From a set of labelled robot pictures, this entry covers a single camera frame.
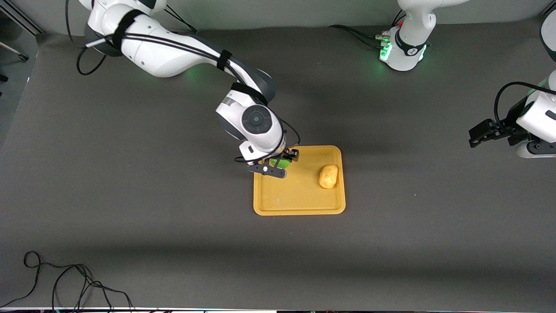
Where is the yellow potato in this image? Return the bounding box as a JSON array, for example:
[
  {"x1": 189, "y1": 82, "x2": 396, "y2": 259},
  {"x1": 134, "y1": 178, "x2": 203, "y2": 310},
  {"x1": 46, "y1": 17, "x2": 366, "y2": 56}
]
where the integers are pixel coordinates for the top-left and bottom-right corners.
[{"x1": 319, "y1": 164, "x2": 339, "y2": 190}]

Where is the yellow plastic tray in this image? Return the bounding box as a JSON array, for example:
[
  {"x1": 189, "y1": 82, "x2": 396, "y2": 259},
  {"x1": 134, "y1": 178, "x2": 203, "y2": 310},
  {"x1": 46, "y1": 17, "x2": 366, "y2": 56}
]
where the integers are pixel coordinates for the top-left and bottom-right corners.
[{"x1": 253, "y1": 145, "x2": 346, "y2": 216}]

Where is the dark stand leg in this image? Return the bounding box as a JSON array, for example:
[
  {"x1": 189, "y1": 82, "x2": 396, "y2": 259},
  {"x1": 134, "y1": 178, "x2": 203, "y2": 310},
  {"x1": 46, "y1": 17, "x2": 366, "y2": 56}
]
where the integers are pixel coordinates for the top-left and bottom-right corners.
[{"x1": 0, "y1": 41, "x2": 30, "y2": 62}]

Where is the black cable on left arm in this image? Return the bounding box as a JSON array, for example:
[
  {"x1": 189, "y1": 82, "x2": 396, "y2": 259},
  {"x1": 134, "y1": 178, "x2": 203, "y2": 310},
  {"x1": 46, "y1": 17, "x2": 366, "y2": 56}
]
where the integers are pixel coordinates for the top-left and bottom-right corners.
[{"x1": 494, "y1": 82, "x2": 556, "y2": 127}]

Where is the black cable bundle on right arm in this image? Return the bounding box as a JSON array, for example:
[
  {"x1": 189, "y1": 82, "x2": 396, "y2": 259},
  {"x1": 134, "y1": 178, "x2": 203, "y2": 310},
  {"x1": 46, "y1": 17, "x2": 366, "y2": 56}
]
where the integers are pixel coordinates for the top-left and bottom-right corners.
[{"x1": 85, "y1": 31, "x2": 301, "y2": 164}]

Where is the black cable at left arm base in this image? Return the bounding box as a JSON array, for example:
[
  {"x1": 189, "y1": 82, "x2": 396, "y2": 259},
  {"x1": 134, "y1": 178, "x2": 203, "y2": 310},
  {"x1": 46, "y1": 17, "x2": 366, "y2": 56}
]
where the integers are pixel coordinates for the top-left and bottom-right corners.
[{"x1": 328, "y1": 24, "x2": 391, "y2": 51}]

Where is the black cable at arm base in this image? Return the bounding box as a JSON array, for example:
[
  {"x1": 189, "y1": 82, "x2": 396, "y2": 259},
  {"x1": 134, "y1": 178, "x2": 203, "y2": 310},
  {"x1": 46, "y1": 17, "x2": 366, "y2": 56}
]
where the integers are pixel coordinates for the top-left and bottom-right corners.
[
  {"x1": 328, "y1": 24, "x2": 391, "y2": 51},
  {"x1": 164, "y1": 5, "x2": 199, "y2": 34}
]

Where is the black cable at right arm base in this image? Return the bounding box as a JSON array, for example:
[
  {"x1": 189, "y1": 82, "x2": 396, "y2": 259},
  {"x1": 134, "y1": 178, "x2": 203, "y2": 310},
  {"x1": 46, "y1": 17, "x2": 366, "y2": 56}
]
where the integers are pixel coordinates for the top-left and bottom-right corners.
[{"x1": 164, "y1": 5, "x2": 199, "y2": 34}]

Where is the black looped cable behind right arm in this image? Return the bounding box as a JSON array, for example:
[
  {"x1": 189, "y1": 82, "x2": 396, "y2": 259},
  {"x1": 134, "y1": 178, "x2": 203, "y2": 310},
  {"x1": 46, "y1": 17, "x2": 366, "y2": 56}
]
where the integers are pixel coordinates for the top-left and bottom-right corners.
[{"x1": 65, "y1": 0, "x2": 107, "y2": 76}]

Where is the thin black loose cable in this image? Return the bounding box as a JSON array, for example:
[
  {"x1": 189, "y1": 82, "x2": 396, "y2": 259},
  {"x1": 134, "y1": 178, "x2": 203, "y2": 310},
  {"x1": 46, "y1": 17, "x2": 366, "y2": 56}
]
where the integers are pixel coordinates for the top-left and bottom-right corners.
[{"x1": 0, "y1": 251, "x2": 133, "y2": 310}]

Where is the metal frame rail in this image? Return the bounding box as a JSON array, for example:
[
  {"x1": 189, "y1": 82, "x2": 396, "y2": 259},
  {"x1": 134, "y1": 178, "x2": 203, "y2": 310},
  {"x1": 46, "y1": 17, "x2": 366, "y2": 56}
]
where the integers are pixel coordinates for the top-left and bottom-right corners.
[{"x1": 0, "y1": 0, "x2": 45, "y2": 36}]

